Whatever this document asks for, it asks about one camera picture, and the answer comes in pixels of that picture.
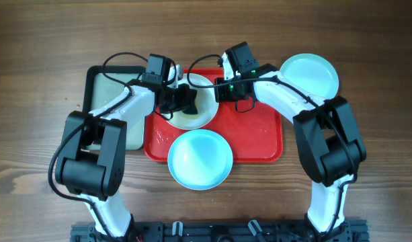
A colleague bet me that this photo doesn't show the mint green plate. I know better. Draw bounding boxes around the mint green plate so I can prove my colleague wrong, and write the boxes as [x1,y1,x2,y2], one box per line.
[280,53,339,99]

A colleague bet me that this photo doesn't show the green yellow sponge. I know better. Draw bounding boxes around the green yellow sponge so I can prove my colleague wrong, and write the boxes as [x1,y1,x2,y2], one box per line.
[182,98,198,115]

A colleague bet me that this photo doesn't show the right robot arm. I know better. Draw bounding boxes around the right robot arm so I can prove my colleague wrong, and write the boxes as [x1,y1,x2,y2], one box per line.
[217,64,366,238]

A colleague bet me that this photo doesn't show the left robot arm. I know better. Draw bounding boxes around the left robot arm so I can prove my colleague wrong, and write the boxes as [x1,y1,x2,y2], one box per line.
[48,79,197,241]

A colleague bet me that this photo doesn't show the black water tray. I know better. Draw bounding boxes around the black water tray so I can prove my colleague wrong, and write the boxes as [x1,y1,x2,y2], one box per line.
[82,66,146,151]

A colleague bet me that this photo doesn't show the light blue plate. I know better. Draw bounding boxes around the light blue plate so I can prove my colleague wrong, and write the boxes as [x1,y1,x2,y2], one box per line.
[167,129,233,191]

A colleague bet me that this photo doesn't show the black mounting rail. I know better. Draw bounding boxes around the black mounting rail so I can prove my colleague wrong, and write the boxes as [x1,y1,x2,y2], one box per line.
[69,219,370,242]

